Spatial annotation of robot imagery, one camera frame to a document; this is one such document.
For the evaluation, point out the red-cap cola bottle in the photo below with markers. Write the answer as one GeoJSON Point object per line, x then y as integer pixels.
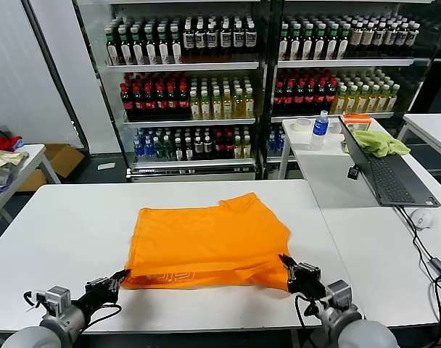
{"type": "Point", "coordinates": [126, 104]}
{"type": "Point", "coordinates": [149, 104]}
{"type": "Point", "coordinates": [228, 150]}
{"type": "Point", "coordinates": [172, 104]}
{"type": "Point", "coordinates": [289, 97]}
{"type": "Point", "coordinates": [309, 97]}
{"type": "Point", "coordinates": [184, 104]}
{"type": "Point", "coordinates": [330, 97]}
{"type": "Point", "coordinates": [219, 150]}
{"type": "Point", "coordinates": [161, 104]}
{"type": "Point", "coordinates": [320, 97]}
{"type": "Point", "coordinates": [299, 97]}
{"type": "Point", "coordinates": [279, 97]}
{"type": "Point", "coordinates": [138, 104]}

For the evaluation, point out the white tape roll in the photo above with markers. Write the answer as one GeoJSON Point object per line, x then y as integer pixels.
{"type": "Point", "coordinates": [300, 129]}

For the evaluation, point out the beige cloth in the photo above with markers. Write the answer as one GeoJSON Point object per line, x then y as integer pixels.
{"type": "Point", "coordinates": [3, 157]}

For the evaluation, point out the dark grey laptop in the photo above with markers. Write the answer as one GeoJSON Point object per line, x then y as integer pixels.
{"type": "Point", "coordinates": [391, 181]}

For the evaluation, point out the white computer mouse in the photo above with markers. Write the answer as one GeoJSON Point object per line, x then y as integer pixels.
{"type": "Point", "coordinates": [421, 218]}

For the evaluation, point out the white side table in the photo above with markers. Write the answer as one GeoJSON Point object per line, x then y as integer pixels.
{"type": "Point", "coordinates": [358, 253]}
{"type": "Point", "coordinates": [300, 143]}
{"type": "Point", "coordinates": [35, 154]}
{"type": "Point", "coordinates": [431, 127]}

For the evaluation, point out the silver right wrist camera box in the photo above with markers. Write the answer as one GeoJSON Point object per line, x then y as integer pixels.
{"type": "Point", "coordinates": [340, 291]}

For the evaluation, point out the clear water bottle blue label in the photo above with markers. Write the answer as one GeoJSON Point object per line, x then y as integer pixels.
{"type": "Point", "coordinates": [319, 134]}

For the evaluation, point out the lime green cloth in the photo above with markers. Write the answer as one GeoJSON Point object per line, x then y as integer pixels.
{"type": "Point", "coordinates": [380, 143]}

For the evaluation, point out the white paper sheet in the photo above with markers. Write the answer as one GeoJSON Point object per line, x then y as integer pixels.
{"type": "Point", "coordinates": [107, 166]}

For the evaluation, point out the grey usb hub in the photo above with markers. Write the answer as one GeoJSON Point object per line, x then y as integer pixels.
{"type": "Point", "coordinates": [440, 266]}

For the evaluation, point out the orange-lid plastic container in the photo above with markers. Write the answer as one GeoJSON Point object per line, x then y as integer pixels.
{"type": "Point", "coordinates": [356, 117]}

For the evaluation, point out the green-cap dark drink bottle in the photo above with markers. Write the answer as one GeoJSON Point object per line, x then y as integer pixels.
{"type": "Point", "coordinates": [112, 54]}
{"type": "Point", "coordinates": [284, 49]}
{"type": "Point", "coordinates": [138, 54]}
{"type": "Point", "coordinates": [125, 54]}
{"type": "Point", "coordinates": [331, 49]}
{"type": "Point", "coordinates": [176, 54]}
{"type": "Point", "coordinates": [307, 49]}
{"type": "Point", "coordinates": [319, 49]}
{"type": "Point", "coordinates": [163, 54]}
{"type": "Point", "coordinates": [343, 49]}
{"type": "Point", "coordinates": [150, 54]}
{"type": "Point", "coordinates": [296, 49]}

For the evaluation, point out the brown cardboard box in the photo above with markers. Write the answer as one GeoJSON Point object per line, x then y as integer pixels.
{"type": "Point", "coordinates": [66, 159]}

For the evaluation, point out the red cloth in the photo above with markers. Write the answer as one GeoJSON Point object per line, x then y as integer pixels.
{"type": "Point", "coordinates": [6, 142]}

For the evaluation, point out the glass beverage display cabinet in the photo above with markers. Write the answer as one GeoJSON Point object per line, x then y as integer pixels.
{"type": "Point", "coordinates": [351, 62]}
{"type": "Point", "coordinates": [188, 66]}

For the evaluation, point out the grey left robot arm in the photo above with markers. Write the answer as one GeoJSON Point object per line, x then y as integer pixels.
{"type": "Point", "coordinates": [61, 322]}

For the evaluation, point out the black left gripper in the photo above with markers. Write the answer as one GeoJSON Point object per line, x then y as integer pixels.
{"type": "Point", "coordinates": [97, 299]}

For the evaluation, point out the white-cap dark drink bottle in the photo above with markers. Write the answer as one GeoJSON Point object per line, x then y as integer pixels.
{"type": "Point", "coordinates": [378, 38]}
{"type": "Point", "coordinates": [178, 150]}
{"type": "Point", "coordinates": [188, 39]}
{"type": "Point", "coordinates": [212, 39]}
{"type": "Point", "coordinates": [250, 39]}
{"type": "Point", "coordinates": [412, 38]}
{"type": "Point", "coordinates": [198, 150]}
{"type": "Point", "coordinates": [225, 39]}
{"type": "Point", "coordinates": [355, 38]}
{"type": "Point", "coordinates": [188, 150]}
{"type": "Point", "coordinates": [366, 38]}
{"type": "Point", "coordinates": [207, 150]}
{"type": "Point", "coordinates": [400, 38]}
{"type": "Point", "coordinates": [200, 39]}
{"type": "Point", "coordinates": [238, 39]}
{"type": "Point", "coordinates": [389, 38]}

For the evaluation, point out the clear green-tinted drink bottle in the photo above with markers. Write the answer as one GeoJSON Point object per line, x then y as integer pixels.
{"type": "Point", "coordinates": [158, 150]}
{"type": "Point", "coordinates": [168, 150]}

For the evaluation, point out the blue drink bottle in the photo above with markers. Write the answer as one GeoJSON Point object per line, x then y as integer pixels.
{"type": "Point", "coordinates": [138, 150]}
{"type": "Point", "coordinates": [279, 143]}
{"type": "Point", "coordinates": [272, 143]}
{"type": "Point", "coordinates": [148, 150]}

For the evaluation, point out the orange t-shirt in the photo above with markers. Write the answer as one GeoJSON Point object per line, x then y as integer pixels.
{"type": "Point", "coordinates": [206, 239]}

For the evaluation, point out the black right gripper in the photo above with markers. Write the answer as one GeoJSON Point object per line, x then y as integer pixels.
{"type": "Point", "coordinates": [307, 286]}

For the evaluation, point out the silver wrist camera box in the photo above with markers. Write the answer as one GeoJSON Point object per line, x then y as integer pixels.
{"type": "Point", "coordinates": [340, 291]}
{"type": "Point", "coordinates": [57, 295]}

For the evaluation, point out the grey cloth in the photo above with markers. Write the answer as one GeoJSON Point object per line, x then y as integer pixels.
{"type": "Point", "coordinates": [1, 177]}

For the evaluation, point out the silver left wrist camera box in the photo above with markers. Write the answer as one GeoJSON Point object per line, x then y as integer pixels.
{"type": "Point", "coordinates": [57, 295]}

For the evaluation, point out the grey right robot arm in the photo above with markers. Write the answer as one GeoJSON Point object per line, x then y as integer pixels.
{"type": "Point", "coordinates": [351, 330]}

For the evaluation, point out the black laptop dongle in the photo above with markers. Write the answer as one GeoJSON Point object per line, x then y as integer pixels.
{"type": "Point", "coordinates": [352, 173]}

